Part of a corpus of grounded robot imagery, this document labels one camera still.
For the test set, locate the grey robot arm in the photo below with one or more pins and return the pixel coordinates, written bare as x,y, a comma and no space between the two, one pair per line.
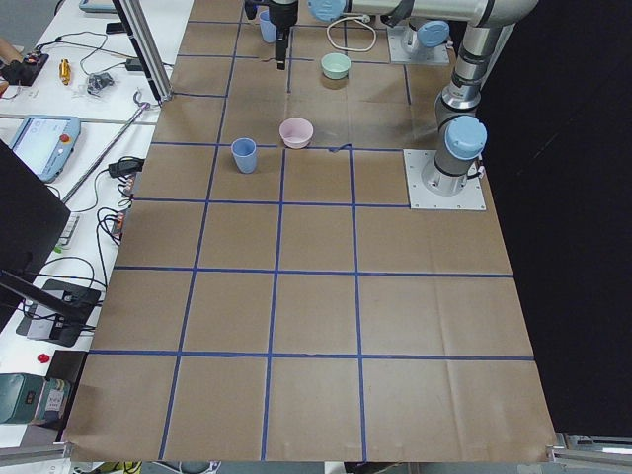
424,30
461,137

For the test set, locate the green bowl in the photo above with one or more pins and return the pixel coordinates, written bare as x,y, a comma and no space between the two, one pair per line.
335,66

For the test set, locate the brown paper table cover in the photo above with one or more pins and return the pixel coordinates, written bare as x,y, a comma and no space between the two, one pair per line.
304,311

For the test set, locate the pink bowl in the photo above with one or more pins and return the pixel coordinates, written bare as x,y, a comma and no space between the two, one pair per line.
296,133

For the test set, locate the blue cup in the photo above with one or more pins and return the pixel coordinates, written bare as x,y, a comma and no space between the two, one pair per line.
267,28
244,151

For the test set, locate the green power supply box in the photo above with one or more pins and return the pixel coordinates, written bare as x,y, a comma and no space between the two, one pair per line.
32,399

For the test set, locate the aluminium frame post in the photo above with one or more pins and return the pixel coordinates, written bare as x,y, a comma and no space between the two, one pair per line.
136,26

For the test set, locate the black monitor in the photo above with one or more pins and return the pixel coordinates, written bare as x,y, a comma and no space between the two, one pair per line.
32,219

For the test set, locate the blue teach pendant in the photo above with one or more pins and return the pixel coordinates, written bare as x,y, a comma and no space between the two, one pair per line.
44,143

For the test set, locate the black monitor stand base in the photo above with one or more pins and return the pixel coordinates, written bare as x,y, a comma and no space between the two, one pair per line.
58,313

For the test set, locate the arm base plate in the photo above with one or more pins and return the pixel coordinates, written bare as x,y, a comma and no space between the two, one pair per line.
419,52
430,189

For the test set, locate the metal rod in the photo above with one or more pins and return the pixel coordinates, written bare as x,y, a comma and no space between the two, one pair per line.
142,107

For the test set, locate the black power adapter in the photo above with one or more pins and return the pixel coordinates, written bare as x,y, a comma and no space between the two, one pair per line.
125,167

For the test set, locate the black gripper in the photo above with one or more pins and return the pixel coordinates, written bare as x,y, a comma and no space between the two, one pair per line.
282,14

